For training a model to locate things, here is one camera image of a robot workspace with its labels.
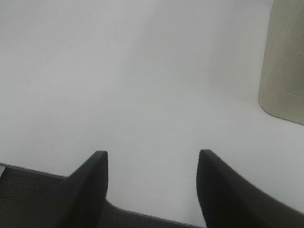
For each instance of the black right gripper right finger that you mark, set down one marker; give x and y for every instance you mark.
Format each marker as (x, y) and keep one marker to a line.
(227, 200)

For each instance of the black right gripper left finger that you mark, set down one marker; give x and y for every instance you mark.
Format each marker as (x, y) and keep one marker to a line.
(77, 202)

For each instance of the beige box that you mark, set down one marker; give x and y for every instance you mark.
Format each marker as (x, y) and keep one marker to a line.
(281, 90)

